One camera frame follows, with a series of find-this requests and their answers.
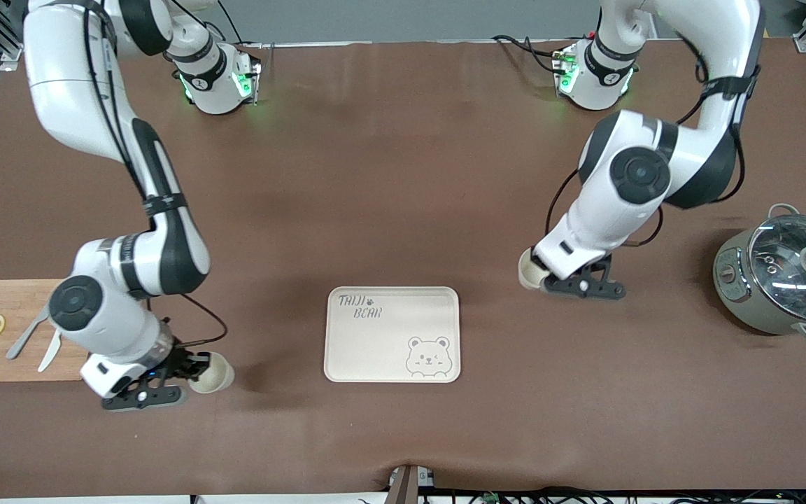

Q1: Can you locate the white IKEA cup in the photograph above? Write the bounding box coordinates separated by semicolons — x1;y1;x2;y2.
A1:
518;249;551;292
188;351;235;394

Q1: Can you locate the white plastic knife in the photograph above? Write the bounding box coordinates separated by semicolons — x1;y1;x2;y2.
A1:
38;329;63;373

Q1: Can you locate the grey plastic knife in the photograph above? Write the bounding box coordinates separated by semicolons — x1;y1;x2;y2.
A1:
6;302;52;361

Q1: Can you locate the brown table mat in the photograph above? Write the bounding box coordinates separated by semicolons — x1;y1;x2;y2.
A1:
0;38;806;499

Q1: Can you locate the beige bear print tray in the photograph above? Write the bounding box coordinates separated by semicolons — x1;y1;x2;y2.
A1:
324;286;461;384

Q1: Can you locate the grey electric cooking pot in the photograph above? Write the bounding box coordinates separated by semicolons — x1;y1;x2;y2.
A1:
713;203;806;343

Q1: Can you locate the glass pot lid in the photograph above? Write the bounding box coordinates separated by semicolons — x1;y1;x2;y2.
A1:
749;213;806;324

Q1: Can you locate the metal table clamp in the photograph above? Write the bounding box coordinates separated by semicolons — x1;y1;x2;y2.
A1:
388;465;436;504

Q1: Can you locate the black base cable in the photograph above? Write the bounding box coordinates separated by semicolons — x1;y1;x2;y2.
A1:
492;34;566;74
215;0;248;46

